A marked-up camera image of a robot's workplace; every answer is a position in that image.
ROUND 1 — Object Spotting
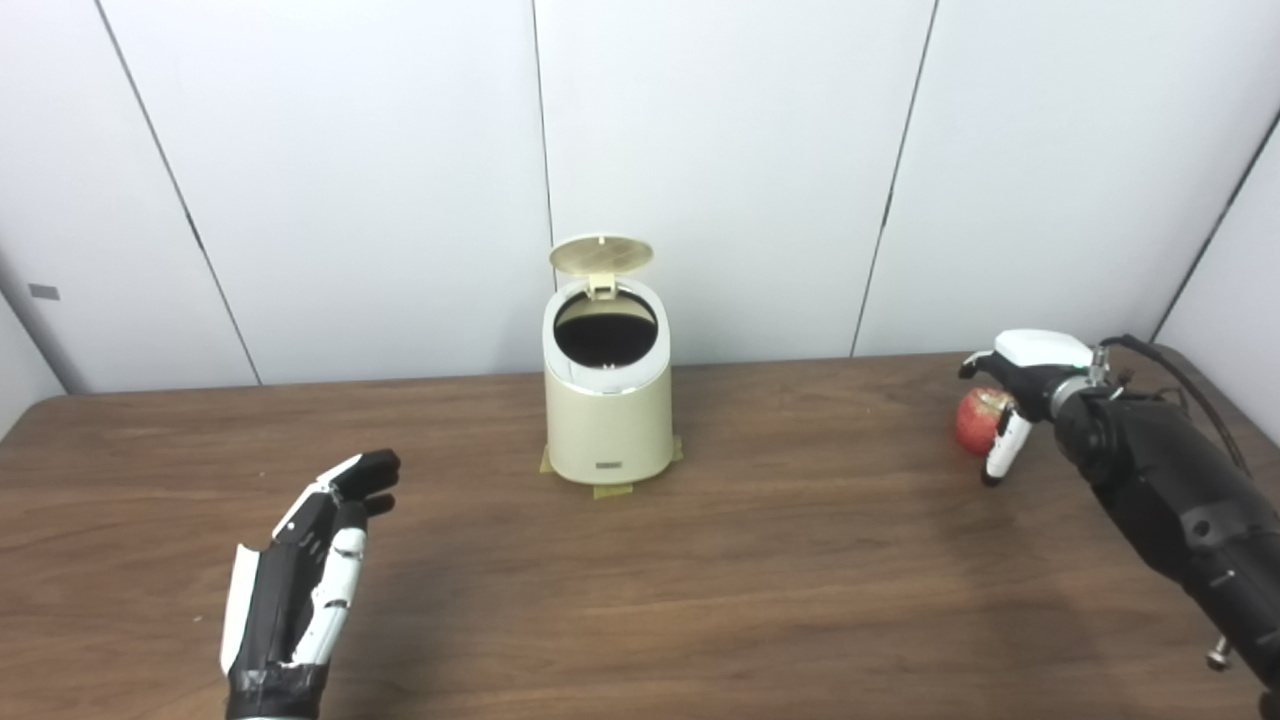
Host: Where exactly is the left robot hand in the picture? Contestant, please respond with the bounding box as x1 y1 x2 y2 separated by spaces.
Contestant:
220 449 402 720

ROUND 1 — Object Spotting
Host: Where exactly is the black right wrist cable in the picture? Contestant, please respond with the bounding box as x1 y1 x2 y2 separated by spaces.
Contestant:
1100 334 1251 476

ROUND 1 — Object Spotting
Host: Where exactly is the cream-colored bin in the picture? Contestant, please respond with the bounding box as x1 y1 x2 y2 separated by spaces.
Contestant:
542 278 674 486

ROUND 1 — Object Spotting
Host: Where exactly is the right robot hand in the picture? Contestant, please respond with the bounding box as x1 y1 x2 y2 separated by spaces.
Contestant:
958 329 1111 488

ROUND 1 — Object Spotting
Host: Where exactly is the red apple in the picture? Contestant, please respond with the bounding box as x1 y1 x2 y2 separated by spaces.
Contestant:
954 387 1017 458

